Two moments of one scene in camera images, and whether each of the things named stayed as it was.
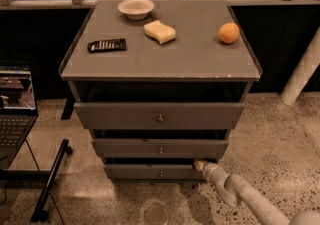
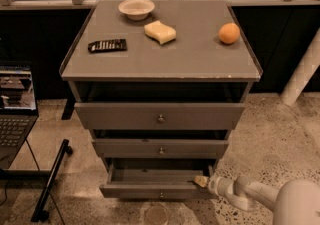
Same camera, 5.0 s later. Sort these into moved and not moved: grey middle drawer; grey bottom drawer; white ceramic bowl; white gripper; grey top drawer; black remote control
Moved: white gripper; grey bottom drawer
Not moved: grey middle drawer; grey top drawer; black remote control; white ceramic bowl
